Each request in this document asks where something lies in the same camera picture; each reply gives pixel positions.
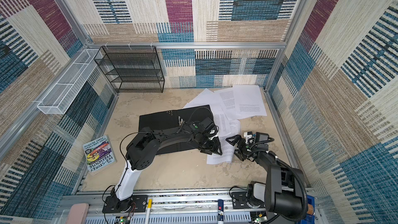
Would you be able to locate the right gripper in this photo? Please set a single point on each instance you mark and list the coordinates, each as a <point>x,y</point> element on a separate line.
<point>238,138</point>

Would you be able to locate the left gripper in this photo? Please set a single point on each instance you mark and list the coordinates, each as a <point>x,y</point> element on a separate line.
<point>212,146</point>

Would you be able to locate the printed paper sheet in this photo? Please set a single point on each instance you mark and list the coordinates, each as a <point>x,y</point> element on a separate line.
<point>228,104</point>
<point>227,153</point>
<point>249,101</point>
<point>227,128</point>

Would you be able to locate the orange folder black inside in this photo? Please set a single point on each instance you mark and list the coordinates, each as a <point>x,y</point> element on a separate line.
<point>171,119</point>

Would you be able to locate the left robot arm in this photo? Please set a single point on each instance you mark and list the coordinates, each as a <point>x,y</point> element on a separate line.
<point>142,150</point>

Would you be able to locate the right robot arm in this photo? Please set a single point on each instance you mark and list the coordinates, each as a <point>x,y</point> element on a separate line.
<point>284,193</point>

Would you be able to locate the blue glue stick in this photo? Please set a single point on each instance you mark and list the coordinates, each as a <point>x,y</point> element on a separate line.
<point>220,214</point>

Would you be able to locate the blank white paper sheet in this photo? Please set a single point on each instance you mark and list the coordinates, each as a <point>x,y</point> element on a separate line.
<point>207,97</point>

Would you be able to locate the green circuit board right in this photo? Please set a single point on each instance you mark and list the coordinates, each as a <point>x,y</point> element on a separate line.
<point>259,220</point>

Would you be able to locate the white yellow marker pen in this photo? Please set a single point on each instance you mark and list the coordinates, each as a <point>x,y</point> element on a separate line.
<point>148,209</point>

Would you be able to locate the blue box with tape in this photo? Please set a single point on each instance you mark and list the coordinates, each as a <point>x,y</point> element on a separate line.
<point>310,215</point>

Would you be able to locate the colourful children's book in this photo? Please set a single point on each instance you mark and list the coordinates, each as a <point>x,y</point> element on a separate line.
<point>99,154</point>

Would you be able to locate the pink object at edge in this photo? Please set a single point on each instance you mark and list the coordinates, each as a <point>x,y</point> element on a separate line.
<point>78,213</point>

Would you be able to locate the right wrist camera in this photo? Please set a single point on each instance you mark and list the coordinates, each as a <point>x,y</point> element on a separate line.
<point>258,137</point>

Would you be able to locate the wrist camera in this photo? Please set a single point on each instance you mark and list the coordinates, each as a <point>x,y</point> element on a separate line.
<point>209,125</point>
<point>258,137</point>

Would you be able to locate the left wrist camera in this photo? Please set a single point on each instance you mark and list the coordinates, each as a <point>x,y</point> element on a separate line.
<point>209,125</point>

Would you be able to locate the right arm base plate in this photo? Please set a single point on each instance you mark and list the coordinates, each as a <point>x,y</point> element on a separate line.
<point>239,201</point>

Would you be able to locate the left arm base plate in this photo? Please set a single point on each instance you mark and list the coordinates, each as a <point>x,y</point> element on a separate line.
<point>135,203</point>

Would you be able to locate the black wire mesh shelf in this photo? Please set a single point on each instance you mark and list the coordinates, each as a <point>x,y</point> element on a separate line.
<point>133,69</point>

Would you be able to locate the white wire mesh basket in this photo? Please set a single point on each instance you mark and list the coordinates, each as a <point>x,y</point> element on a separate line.
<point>58,100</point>

